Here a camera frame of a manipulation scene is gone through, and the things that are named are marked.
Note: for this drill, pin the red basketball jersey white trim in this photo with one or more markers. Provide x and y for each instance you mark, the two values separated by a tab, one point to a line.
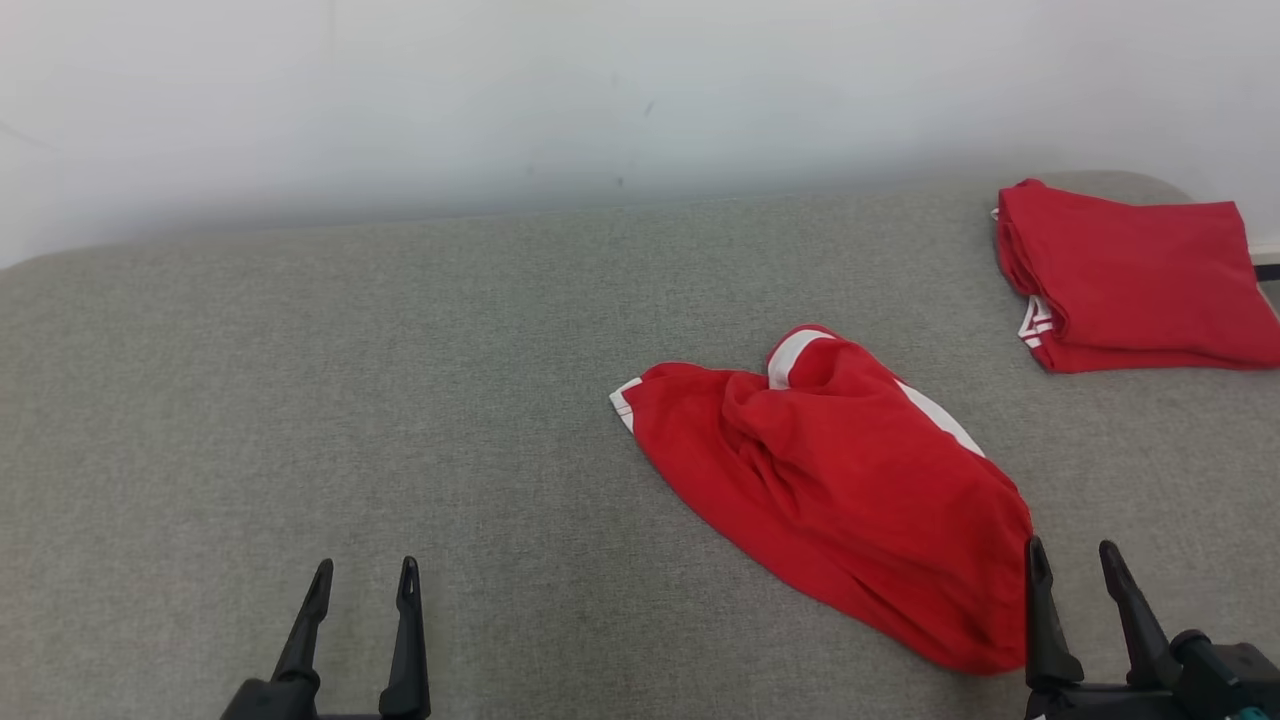
1140	270

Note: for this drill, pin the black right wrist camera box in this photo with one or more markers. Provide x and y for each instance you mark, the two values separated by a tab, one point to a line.
1230	675

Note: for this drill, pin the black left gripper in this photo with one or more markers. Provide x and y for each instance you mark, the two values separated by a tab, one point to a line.
280	705

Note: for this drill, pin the red shorts white side stripe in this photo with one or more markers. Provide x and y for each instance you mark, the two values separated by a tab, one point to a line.
850	500

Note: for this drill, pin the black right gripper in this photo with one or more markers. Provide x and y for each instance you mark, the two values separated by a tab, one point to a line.
1100	705

